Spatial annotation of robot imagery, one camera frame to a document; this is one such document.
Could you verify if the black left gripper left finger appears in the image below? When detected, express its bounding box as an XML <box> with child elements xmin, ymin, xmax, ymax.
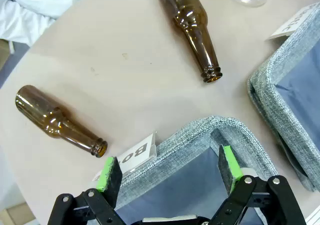
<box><xmin>47</xmin><ymin>156</ymin><xmax>125</xmax><ymax>225</ymax></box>

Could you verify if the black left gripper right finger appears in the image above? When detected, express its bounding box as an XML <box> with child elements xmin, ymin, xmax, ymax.
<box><xmin>208</xmin><ymin>144</ymin><xmax>307</xmax><ymax>225</ymax></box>

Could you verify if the grey fabric basket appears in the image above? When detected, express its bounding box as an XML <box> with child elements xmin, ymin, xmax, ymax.
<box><xmin>115</xmin><ymin>115</ymin><xmax>280</xmax><ymax>225</ymax></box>
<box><xmin>247</xmin><ymin>2</ymin><xmax>320</xmax><ymax>192</ymax></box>

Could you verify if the white bottle label card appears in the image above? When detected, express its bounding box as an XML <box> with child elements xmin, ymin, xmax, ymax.
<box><xmin>92</xmin><ymin>132</ymin><xmax>158</xmax><ymax>182</ymax></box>

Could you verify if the brown glass bottle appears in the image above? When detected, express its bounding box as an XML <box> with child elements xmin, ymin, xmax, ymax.
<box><xmin>15</xmin><ymin>84</ymin><xmax>109</xmax><ymax>159</ymax></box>
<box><xmin>151</xmin><ymin>0</ymin><xmax>223</xmax><ymax>83</ymax></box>

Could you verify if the white plastic label card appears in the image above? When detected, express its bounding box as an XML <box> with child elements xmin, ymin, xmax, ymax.
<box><xmin>265</xmin><ymin>4</ymin><xmax>316</xmax><ymax>41</ymax></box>

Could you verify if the white clothing of person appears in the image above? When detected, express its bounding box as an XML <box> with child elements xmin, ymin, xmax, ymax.
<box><xmin>0</xmin><ymin>0</ymin><xmax>96</xmax><ymax>47</ymax></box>

